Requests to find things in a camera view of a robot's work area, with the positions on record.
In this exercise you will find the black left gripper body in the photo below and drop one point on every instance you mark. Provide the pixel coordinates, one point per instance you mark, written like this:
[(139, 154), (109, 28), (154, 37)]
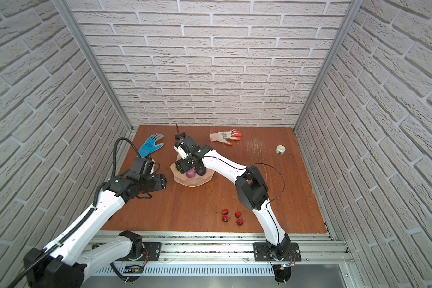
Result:
[(158, 182)]

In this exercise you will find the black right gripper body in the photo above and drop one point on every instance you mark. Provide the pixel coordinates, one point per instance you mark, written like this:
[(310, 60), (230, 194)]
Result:
[(186, 164)]

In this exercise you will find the purple fake passion fruit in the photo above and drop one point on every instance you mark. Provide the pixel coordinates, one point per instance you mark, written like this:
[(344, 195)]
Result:
[(191, 173)]

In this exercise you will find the red fake cherry pair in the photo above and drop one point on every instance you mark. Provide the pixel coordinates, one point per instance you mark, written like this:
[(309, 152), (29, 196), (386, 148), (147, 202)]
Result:
[(224, 213), (239, 220)]

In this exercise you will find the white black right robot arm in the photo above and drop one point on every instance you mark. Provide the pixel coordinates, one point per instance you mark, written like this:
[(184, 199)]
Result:
[(251, 188)]

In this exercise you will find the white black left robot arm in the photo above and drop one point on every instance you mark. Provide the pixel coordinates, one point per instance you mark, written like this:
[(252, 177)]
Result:
[(63, 262)]

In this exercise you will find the pink wavy fruit bowl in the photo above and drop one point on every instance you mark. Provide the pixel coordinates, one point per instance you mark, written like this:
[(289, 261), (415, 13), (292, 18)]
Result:
[(196, 181)]

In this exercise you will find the blue grey work glove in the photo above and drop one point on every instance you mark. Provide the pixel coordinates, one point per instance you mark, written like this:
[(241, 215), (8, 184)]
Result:
[(151, 145)]

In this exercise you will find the white red work glove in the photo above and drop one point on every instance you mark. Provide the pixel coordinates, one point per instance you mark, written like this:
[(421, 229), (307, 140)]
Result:
[(226, 137)]

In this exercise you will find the white tape roll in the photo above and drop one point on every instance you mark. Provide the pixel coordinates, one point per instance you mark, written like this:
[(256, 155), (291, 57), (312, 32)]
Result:
[(280, 149)]

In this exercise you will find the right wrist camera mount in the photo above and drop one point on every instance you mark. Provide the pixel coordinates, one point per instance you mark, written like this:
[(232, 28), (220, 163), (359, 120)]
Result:
[(180, 150)]

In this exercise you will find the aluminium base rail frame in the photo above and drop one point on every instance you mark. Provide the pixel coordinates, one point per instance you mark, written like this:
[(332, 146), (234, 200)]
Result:
[(201, 254)]

